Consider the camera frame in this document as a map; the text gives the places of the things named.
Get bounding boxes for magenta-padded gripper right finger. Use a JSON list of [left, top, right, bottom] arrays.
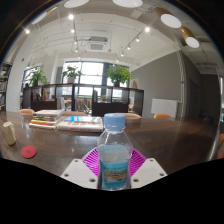
[[129, 148, 168, 190]]

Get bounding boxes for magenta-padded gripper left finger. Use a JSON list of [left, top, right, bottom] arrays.
[[60, 147, 102, 190]]

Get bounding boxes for clear blue-capped water bottle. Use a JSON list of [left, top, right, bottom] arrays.
[[96, 112, 134, 191]]

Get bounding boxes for large blue-covered flat book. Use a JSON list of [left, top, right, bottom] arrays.
[[56, 115, 105, 133]]

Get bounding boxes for flat round red coaster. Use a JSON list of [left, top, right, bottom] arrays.
[[20, 145, 38, 160]]

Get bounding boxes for low dark shelf unit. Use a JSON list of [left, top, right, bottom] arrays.
[[21, 83, 145, 118]]

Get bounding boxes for orange chairs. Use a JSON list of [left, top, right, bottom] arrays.
[[18, 108, 224, 160]]

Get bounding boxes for green potted plant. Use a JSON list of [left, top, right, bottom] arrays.
[[61, 65, 83, 84], [104, 64, 133, 88], [28, 64, 48, 88]]

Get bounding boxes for tall dark bookshelf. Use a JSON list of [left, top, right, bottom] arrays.
[[0, 61, 14, 113]]

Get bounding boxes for white ceiling air conditioner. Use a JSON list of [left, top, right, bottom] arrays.
[[86, 35, 109, 52]]

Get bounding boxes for round pendant ceiling lights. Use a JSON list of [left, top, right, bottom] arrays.
[[33, 0, 201, 49]]

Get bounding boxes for small ceiling spotlights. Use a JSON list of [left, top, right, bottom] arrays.
[[23, 13, 153, 64]]

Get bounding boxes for white wall panel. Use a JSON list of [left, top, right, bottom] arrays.
[[150, 97, 179, 118]]

